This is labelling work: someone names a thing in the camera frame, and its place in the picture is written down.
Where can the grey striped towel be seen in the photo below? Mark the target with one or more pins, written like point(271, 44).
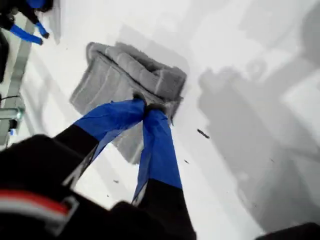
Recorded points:
point(120, 72)

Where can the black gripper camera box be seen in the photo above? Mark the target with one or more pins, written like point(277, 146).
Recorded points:
point(2, 57)

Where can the metal table bracket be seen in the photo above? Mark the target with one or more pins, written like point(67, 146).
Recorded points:
point(12, 115)

